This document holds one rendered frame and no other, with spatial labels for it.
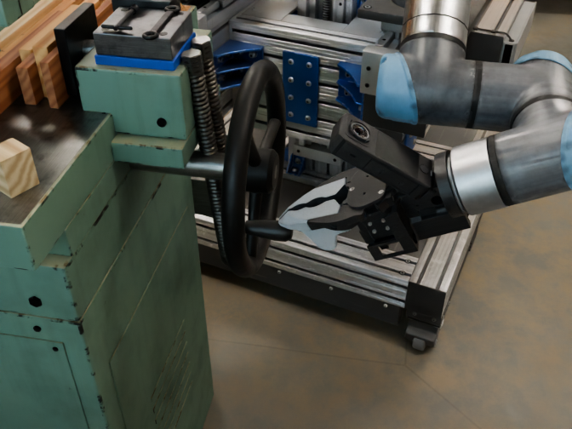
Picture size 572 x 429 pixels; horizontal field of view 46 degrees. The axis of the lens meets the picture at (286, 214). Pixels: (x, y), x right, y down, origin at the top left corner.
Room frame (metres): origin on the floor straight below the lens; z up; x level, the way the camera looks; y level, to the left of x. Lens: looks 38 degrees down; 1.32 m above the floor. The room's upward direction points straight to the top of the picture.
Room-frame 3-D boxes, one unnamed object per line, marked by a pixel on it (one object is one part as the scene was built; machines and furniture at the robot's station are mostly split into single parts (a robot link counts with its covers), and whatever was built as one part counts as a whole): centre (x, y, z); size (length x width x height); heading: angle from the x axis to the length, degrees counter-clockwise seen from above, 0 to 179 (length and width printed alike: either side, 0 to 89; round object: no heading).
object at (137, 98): (0.81, 0.18, 0.91); 0.15 x 0.14 x 0.09; 169
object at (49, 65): (0.86, 0.27, 0.93); 0.22 x 0.01 x 0.06; 169
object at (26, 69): (0.87, 0.31, 0.93); 0.21 x 0.02 x 0.05; 169
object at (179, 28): (0.81, 0.17, 0.99); 0.13 x 0.11 x 0.06; 169
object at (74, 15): (0.82, 0.24, 0.95); 0.09 x 0.07 x 0.09; 169
